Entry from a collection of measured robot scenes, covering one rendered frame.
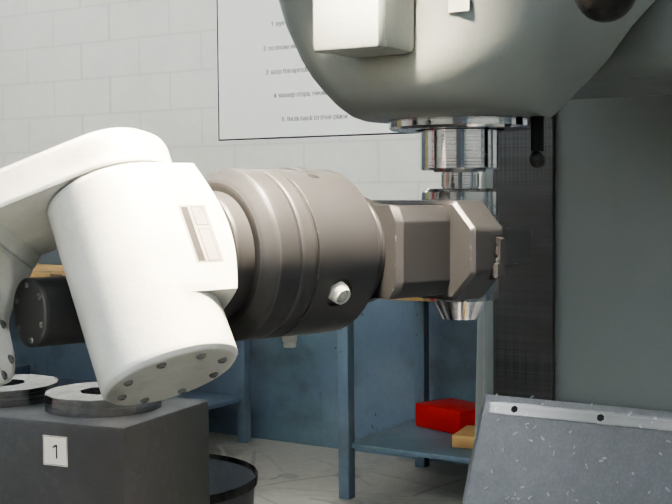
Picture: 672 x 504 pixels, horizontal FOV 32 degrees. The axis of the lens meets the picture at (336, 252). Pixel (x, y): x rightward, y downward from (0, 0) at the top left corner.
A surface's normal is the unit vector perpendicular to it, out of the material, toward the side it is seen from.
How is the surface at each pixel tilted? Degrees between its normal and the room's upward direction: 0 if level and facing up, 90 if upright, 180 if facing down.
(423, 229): 90
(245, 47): 90
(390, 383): 90
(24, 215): 149
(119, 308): 74
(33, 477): 90
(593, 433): 63
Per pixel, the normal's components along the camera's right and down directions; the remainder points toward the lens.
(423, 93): -0.18, 0.73
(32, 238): 0.34, 0.88
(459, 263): -0.75, 0.04
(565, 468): -0.50, -0.39
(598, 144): -0.54, 0.05
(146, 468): 0.91, 0.01
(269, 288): -0.08, 0.31
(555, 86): 0.69, 0.59
